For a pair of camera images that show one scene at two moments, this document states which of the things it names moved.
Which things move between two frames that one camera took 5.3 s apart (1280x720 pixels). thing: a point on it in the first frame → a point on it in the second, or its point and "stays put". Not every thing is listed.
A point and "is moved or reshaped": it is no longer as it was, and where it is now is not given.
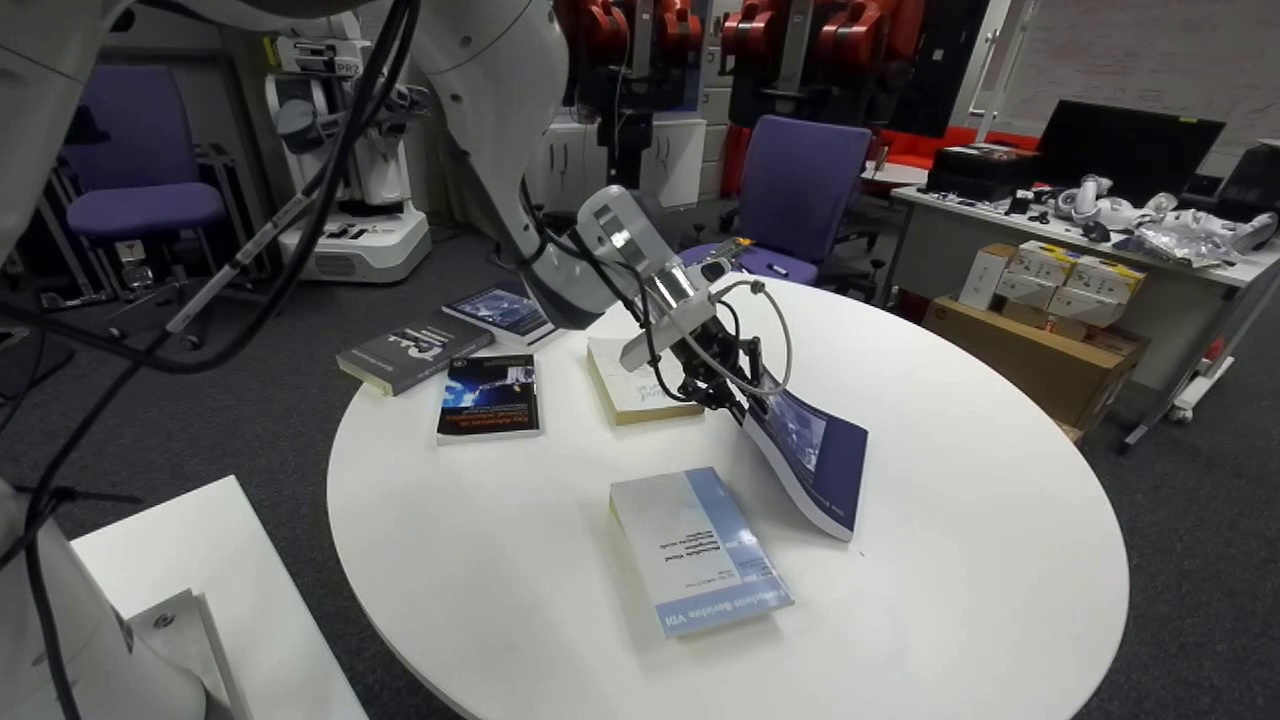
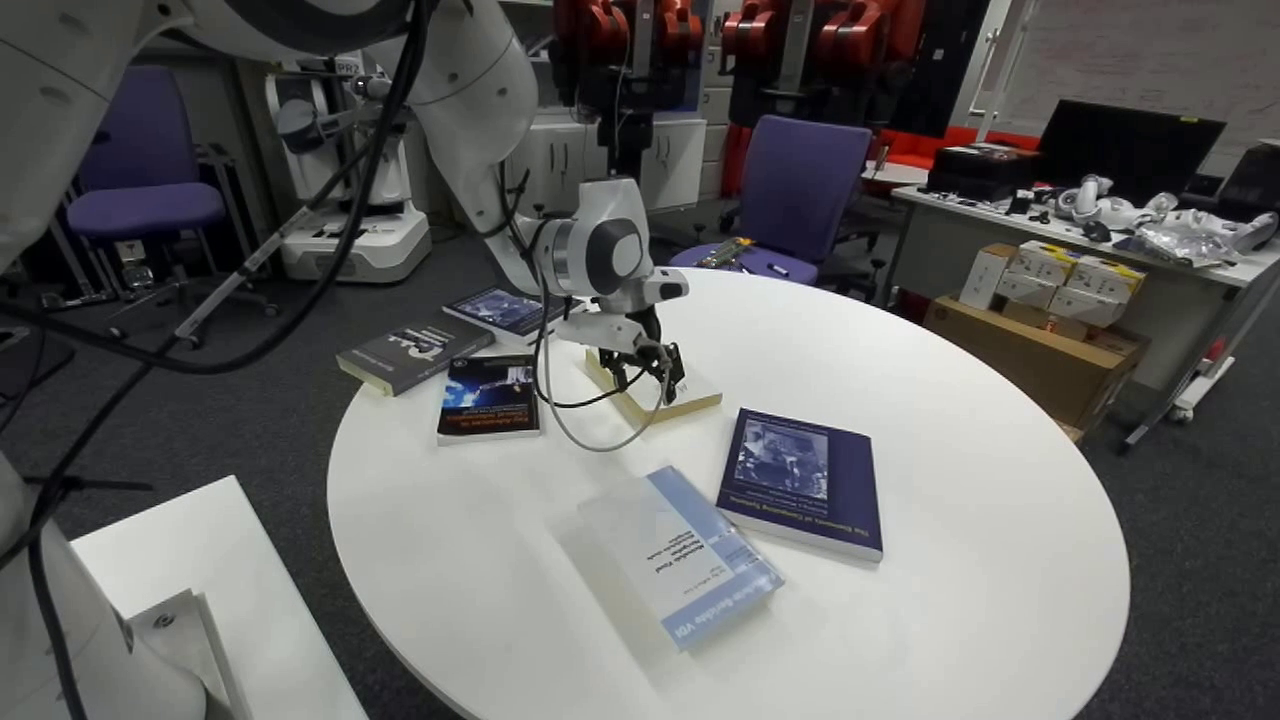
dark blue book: [823, 460] is moved or reshaped
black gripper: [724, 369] → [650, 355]
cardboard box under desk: [1068, 375] stays put
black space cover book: [491, 394] stays put
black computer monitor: [1144, 153] stays put
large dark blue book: [508, 308] stays put
